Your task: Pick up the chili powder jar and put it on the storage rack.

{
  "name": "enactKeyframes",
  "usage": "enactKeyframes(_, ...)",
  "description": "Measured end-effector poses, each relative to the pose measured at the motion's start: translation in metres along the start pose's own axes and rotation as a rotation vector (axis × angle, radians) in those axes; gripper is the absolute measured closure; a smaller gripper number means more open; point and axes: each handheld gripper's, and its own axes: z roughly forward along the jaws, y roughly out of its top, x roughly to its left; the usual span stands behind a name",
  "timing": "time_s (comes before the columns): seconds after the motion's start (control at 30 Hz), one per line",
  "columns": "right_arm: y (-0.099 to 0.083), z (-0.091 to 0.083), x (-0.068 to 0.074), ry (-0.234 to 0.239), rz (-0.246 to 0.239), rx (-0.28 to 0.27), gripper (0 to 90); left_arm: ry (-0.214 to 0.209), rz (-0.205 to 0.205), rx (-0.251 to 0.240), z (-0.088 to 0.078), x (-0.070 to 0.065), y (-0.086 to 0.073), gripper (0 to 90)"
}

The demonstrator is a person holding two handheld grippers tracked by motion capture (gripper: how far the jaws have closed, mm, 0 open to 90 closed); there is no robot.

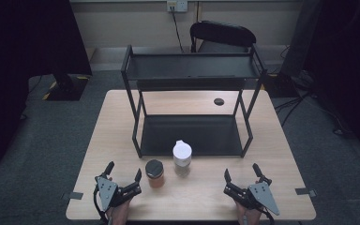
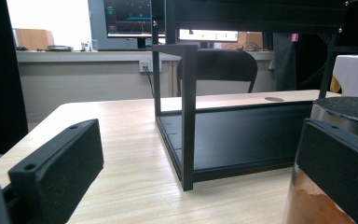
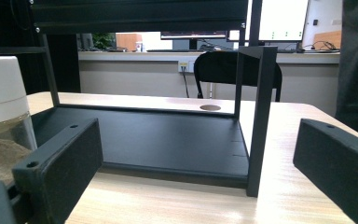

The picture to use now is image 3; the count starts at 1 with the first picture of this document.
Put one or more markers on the black metal shelf rack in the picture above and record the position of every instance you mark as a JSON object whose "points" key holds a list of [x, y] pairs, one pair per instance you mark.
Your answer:
{"points": [[167, 143]]}

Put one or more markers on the white screen computer monitor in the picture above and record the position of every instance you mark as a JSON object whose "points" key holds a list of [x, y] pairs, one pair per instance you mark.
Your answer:
{"points": [[282, 18]]}

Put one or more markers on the black chair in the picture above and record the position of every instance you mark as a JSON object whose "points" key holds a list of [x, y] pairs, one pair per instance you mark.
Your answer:
{"points": [[217, 68]]}

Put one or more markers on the dark computer monitor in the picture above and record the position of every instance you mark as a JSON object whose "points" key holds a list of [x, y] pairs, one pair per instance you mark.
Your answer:
{"points": [[192, 35]]}

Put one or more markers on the light wooden board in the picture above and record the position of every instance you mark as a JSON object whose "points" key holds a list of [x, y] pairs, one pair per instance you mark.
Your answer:
{"points": [[329, 39]]}

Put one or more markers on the grey background counter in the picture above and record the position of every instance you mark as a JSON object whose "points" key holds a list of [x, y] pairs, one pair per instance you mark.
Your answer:
{"points": [[136, 74]]}

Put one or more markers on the dark curtain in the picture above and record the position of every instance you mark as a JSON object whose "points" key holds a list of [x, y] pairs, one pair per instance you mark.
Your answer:
{"points": [[355, 68]]}

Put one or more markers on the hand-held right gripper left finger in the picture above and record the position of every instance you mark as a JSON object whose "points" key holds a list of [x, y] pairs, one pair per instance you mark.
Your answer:
{"points": [[59, 168]]}

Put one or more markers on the white wall outlet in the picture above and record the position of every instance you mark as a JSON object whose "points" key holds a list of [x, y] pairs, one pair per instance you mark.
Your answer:
{"points": [[183, 66]]}

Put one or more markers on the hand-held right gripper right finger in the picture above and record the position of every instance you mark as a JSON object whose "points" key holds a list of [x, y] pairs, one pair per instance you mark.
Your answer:
{"points": [[338, 168]]}

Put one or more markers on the green plant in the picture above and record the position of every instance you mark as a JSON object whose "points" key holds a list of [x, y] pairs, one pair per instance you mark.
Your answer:
{"points": [[103, 39]]}

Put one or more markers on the orange brown box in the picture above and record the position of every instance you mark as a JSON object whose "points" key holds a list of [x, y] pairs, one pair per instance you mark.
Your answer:
{"points": [[127, 41]]}

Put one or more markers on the white cup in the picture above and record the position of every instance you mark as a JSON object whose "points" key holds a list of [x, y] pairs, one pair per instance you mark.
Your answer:
{"points": [[139, 46]]}

